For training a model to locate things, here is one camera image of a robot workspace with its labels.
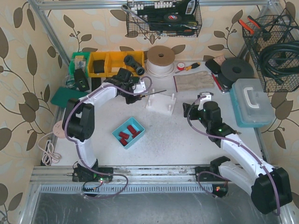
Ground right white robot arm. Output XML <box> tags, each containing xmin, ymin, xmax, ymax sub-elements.
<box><xmin>183</xmin><ymin>92</ymin><xmax>292</xmax><ymax>216</ymax></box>

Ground black disc spool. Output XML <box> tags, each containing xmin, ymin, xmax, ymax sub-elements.
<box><xmin>218</xmin><ymin>57</ymin><xmax>254</xmax><ymax>87</ymax></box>

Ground wire basket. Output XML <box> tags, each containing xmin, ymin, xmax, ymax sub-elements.
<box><xmin>121</xmin><ymin>0</ymin><xmax>202</xmax><ymax>39</ymax></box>
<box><xmin>242</xmin><ymin>14</ymin><xmax>299</xmax><ymax>92</ymax></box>

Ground green flat case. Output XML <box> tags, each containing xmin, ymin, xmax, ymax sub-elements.
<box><xmin>50</xmin><ymin>87</ymin><xmax>88</xmax><ymax>108</ymax></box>

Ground beige work glove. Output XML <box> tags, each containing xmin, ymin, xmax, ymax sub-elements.
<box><xmin>174</xmin><ymin>71</ymin><xmax>214</xmax><ymax>92</ymax></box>

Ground white four-peg base plate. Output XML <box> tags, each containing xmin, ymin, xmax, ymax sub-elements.
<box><xmin>146</xmin><ymin>89</ymin><xmax>177</xmax><ymax>116</ymax></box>

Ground red white tape roll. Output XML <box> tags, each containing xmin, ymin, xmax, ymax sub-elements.
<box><xmin>177</xmin><ymin>62</ymin><xmax>185</xmax><ymax>71</ymax></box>

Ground white cable spool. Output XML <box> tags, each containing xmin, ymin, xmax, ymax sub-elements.
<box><xmin>146</xmin><ymin>45</ymin><xmax>175</xmax><ymax>78</ymax></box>

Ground teal spring tray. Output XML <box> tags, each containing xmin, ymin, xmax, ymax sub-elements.
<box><xmin>112</xmin><ymin>117</ymin><xmax>145</xmax><ymax>149</ymax></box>

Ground white coiled cord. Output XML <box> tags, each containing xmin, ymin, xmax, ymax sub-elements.
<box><xmin>37</xmin><ymin>132</ymin><xmax>63</xmax><ymax>167</ymax></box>

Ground black meter device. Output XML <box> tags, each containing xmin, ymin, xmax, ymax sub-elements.
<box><xmin>73</xmin><ymin>69</ymin><xmax>90</xmax><ymax>91</ymax></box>

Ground right wire basket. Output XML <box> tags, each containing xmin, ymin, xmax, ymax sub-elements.
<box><xmin>242</xmin><ymin>14</ymin><xmax>299</xmax><ymax>92</ymax></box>

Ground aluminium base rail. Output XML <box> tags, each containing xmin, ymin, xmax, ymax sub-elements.
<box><xmin>29</xmin><ymin>165</ymin><xmax>229</xmax><ymax>195</ymax></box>

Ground black aluminium profile block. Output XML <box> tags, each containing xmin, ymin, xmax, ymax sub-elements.
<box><xmin>91</xmin><ymin>77</ymin><xmax>102</xmax><ymax>91</ymax></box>

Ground yellow-black bit driver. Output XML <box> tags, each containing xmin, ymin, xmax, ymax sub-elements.
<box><xmin>175</xmin><ymin>62</ymin><xmax>200</xmax><ymax>74</ymax></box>

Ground top wire basket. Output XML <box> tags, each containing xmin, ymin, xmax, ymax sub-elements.
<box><xmin>121</xmin><ymin>0</ymin><xmax>202</xmax><ymax>39</ymax></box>

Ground coiled black hose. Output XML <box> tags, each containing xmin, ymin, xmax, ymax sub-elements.
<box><xmin>258</xmin><ymin>41</ymin><xmax>299</xmax><ymax>80</ymax></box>

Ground large red spring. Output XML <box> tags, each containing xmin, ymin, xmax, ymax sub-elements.
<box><xmin>127</xmin><ymin>125</ymin><xmax>136</xmax><ymax>135</ymax></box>

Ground black block in bin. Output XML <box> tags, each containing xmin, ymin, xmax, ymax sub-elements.
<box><xmin>93</xmin><ymin>60</ymin><xmax>105</xmax><ymax>73</ymax></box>

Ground small red spring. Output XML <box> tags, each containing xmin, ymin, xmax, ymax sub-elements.
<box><xmin>132</xmin><ymin>131</ymin><xmax>141</xmax><ymax>138</ymax></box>

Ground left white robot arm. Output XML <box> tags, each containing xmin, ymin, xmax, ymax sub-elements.
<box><xmin>63</xmin><ymin>68</ymin><xmax>152</xmax><ymax>175</ymax></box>

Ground yellow storage bins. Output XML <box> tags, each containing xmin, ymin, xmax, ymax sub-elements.
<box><xmin>87</xmin><ymin>51</ymin><xmax>145</xmax><ymax>78</ymax></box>

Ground small orange-black screwdriver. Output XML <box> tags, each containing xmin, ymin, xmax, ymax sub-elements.
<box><xmin>142</xmin><ymin>90</ymin><xmax>167</xmax><ymax>97</ymax></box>

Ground orange-handled pliers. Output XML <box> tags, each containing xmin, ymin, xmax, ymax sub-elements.
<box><xmin>238</xmin><ymin>15</ymin><xmax>261</xmax><ymax>35</ymax></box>

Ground teal clear storage box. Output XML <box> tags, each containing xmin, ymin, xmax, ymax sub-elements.
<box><xmin>229</xmin><ymin>78</ymin><xmax>275</xmax><ymax>128</ymax></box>

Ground grey plastic pipe fitting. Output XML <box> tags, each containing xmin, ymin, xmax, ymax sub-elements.
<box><xmin>124</xmin><ymin>55</ymin><xmax>145</xmax><ymax>76</ymax></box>

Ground black case with sponge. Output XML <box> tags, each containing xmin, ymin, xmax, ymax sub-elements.
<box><xmin>205</xmin><ymin>55</ymin><xmax>226</xmax><ymax>74</ymax></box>

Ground green storage bin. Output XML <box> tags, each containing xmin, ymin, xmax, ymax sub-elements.
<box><xmin>69</xmin><ymin>52</ymin><xmax>90</xmax><ymax>77</ymax></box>

